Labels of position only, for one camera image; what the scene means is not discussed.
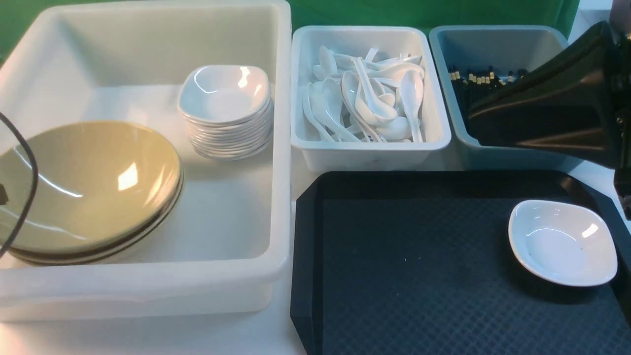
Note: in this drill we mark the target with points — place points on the white soup spoon on top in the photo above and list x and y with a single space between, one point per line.
397 71

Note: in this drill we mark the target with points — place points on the green backdrop cloth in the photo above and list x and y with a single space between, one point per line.
18 15

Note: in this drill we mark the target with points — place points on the white soup spoon centre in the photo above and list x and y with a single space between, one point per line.
380 110

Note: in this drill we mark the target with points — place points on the bundle of black chopsticks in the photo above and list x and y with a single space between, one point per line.
472 86

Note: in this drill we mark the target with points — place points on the white square sauce dish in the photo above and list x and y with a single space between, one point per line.
561 243

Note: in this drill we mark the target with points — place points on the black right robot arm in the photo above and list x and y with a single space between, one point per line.
576 104

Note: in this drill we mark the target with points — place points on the yellow-green noodle bowl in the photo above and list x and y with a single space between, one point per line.
99 184

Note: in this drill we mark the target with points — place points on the white soup spoon left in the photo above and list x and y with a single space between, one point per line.
326 100

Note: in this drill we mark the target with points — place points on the blue-grey chopstick bin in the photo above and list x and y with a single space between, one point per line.
505 48

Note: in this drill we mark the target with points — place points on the white ceramic soup spoon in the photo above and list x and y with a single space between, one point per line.
411 92

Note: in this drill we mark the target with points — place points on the stack of white sauce dishes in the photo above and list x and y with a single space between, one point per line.
234 142

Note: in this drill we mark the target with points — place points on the black textured serving tray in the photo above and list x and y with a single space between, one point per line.
419 263

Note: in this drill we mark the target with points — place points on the large white plastic tub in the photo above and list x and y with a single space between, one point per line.
227 240

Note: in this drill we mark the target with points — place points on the white plastic spoon bin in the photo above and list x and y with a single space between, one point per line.
320 52

